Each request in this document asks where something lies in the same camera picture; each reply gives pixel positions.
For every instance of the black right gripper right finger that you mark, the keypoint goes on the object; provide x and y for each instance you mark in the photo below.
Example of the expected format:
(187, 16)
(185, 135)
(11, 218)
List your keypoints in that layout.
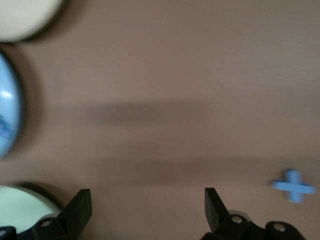
(215, 215)

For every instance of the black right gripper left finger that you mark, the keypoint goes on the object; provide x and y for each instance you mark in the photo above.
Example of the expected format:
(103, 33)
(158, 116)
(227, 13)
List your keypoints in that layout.
(75, 215)

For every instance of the blue plus sign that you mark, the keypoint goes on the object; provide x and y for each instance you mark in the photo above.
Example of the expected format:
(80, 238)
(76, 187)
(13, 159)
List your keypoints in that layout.
(293, 187)

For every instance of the light green plate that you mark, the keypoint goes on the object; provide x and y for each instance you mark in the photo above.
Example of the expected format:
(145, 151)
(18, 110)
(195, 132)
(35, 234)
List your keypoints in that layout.
(20, 207)

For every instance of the blue plate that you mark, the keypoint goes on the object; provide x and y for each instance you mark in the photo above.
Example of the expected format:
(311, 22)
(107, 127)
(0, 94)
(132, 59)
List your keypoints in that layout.
(10, 100)

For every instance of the brown table cover sheet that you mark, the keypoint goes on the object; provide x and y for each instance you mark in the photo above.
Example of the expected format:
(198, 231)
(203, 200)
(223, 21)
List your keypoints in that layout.
(162, 75)

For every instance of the beige plate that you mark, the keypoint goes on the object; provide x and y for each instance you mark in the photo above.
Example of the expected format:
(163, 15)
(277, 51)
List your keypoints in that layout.
(20, 17)

